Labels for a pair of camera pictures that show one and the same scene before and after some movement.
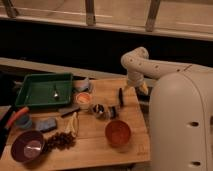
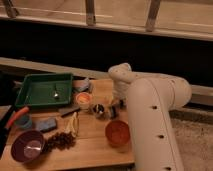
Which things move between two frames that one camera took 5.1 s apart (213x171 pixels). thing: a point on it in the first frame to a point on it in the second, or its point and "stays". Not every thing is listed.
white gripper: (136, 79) to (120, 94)
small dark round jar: (98, 109) stays
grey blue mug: (81, 83) stays
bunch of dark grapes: (60, 141) stays
